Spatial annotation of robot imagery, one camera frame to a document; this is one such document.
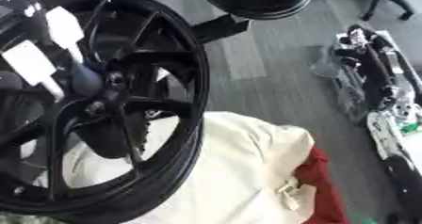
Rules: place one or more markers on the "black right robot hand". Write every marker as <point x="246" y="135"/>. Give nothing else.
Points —
<point x="376" y="67"/>

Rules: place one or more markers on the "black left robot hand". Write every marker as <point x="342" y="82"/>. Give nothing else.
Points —
<point x="22" y="20"/>

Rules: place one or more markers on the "white pin with flat head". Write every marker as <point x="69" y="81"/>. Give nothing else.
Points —
<point x="63" y="25"/>
<point x="27" y="61"/>

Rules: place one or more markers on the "black spoked wheel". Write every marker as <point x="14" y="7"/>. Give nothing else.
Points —
<point x="165" y="61"/>

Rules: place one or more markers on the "cream fabric cover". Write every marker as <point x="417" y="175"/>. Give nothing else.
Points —
<point x="236" y="158"/>

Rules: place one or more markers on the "black metal stand bracket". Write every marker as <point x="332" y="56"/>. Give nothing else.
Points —
<point x="220" y="28"/>

